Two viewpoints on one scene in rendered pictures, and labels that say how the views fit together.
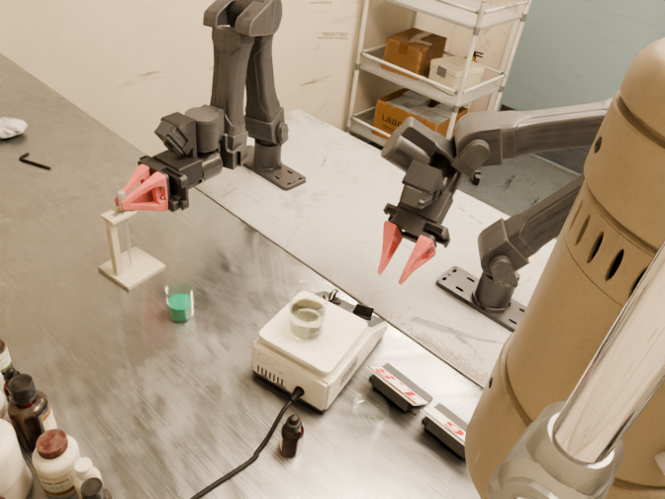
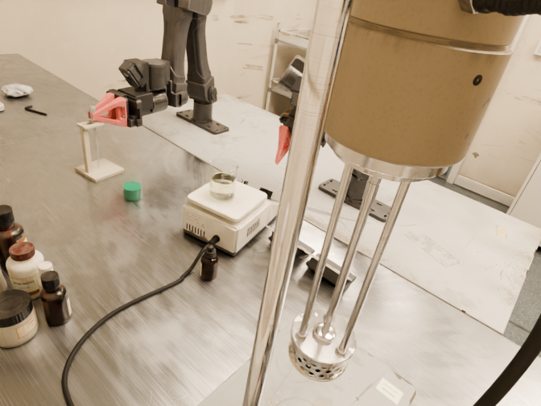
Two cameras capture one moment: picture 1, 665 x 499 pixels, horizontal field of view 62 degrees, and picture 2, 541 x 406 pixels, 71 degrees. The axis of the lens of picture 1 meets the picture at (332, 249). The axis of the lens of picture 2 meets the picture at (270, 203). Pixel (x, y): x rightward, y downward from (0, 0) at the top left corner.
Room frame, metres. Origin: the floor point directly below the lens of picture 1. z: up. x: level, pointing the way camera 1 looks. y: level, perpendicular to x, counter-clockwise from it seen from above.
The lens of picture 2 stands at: (-0.08, -0.06, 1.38)
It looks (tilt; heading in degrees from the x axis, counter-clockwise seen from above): 32 degrees down; 358
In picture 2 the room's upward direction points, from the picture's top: 10 degrees clockwise
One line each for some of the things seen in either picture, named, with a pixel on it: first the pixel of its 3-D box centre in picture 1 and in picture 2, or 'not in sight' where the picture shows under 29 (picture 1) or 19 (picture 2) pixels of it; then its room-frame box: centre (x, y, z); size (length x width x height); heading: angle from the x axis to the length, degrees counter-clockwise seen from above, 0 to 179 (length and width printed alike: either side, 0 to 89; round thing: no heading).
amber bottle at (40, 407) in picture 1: (30, 411); (9, 237); (0.38, 0.34, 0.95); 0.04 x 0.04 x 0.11
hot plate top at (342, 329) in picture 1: (314, 330); (228, 196); (0.56, 0.01, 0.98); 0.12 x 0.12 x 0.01; 64
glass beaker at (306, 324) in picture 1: (305, 311); (221, 180); (0.55, 0.02, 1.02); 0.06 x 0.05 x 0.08; 109
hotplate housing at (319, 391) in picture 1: (321, 340); (233, 209); (0.58, 0.00, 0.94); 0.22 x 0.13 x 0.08; 154
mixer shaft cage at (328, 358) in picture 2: not in sight; (346, 267); (0.18, -0.14, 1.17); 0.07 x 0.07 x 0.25
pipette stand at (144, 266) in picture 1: (128, 240); (97, 147); (0.72, 0.34, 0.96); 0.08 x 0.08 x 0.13; 60
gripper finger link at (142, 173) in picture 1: (144, 194); (110, 112); (0.75, 0.32, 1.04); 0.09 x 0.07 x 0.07; 150
